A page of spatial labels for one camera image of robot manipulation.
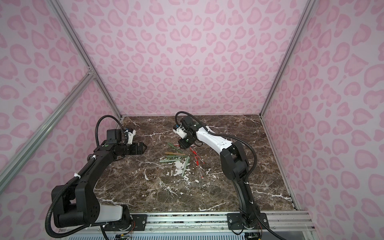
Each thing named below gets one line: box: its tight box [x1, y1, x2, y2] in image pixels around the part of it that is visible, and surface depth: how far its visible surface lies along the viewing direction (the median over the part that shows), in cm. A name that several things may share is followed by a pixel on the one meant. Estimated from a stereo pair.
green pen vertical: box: [181, 156, 191, 177], surface depth 95 cm
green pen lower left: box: [159, 159, 181, 163], surface depth 97 cm
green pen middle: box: [166, 155, 190, 158], surface depth 99 cm
